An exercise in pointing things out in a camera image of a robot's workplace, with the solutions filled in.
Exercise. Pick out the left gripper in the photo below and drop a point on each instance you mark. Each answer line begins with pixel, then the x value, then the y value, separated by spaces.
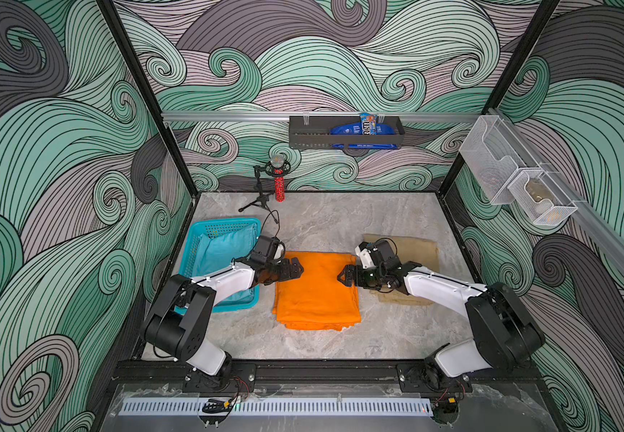
pixel 286 274

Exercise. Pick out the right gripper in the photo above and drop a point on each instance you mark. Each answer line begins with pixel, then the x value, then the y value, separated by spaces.
pixel 360 275

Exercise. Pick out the orange pants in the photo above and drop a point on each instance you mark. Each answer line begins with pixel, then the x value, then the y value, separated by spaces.
pixel 317 300

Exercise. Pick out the beige pants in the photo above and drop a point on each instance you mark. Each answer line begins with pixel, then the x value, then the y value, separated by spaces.
pixel 422 251

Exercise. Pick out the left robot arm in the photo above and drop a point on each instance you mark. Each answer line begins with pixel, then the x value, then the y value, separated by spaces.
pixel 179 317

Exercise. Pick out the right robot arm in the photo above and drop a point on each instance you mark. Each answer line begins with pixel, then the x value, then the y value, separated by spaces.
pixel 505 334

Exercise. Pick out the teal plastic basket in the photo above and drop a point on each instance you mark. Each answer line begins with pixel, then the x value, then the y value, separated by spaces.
pixel 214 264

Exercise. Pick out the red microphone on tripod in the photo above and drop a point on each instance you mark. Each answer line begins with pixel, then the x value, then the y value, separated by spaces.
pixel 269 183

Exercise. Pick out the blue snack package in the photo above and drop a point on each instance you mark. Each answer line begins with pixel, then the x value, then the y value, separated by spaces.
pixel 367 125

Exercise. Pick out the black wall shelf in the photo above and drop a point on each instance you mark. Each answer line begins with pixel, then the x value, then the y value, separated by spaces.
pixel 312 132

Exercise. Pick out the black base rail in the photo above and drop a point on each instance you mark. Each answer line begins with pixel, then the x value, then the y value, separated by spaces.
pixel 249 375

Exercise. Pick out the large clear wall bin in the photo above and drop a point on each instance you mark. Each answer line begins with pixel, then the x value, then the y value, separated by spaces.
pixel 493 153

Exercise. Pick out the small clear wall bin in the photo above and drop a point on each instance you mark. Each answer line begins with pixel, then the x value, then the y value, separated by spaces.
pixel 540 198

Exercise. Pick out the white slotted cable duct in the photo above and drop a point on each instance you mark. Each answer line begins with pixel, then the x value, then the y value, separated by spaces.
pixel 269 407

